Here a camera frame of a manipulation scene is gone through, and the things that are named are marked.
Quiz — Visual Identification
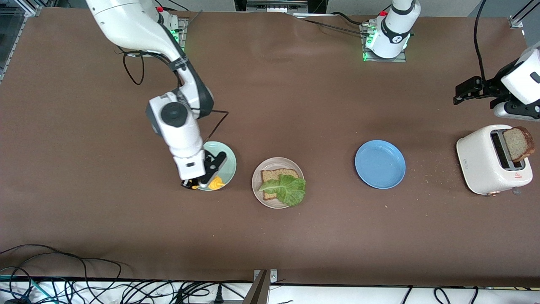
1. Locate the white toaster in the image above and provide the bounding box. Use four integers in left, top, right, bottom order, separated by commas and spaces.
456, 124, 533, 197

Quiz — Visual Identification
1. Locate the brown bread slice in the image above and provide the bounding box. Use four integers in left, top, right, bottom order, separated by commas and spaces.
503, 126, 535, 163
261, 168, 300, 201

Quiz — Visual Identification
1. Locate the green lettuce leaf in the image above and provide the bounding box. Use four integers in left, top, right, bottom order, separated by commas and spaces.
258, 174, 307, 207

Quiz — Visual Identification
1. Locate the blue plate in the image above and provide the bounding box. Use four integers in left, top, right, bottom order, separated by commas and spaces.
354, 140, 406, 190

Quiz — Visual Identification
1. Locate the mint green plate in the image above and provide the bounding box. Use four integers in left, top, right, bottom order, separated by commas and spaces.
197, 141, 237, 191

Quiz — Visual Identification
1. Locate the yellow squeeze bottle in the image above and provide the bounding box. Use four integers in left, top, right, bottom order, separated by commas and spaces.
189, 176, 225, 191

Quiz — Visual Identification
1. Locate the aluminium table frame rail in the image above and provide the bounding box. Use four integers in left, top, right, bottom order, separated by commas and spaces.
0, 0, 41, 83

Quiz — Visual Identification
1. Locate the aluminium profile bar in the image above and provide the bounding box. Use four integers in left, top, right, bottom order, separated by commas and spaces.
508, 0, 540, 29

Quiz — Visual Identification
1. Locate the beige plate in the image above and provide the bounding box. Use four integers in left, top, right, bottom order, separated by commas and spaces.
252, 157, 305, 209

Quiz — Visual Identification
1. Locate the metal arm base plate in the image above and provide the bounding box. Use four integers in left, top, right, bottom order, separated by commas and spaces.
168, 17, 189, 51
361, 23, 408, 63

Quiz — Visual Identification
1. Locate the dark equipment rack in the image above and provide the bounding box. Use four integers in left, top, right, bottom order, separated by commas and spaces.
235, 0, 327, 14

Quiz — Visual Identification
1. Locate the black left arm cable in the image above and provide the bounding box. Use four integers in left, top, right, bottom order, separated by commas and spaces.
473, 0, 490, 83

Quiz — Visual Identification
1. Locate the brown table cover sheet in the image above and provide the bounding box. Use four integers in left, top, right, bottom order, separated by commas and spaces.
0, 8, 540, 288

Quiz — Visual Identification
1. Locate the grey metal table bracket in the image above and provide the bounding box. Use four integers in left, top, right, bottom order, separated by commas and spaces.
243, 269, 279, 304

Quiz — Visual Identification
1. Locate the black braided cable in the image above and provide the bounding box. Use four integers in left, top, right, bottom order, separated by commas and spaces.
300, 18, 368, 38

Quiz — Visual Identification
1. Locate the tangled black cable bundle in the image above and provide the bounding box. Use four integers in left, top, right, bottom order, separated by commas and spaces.
0, 244, 254, 304

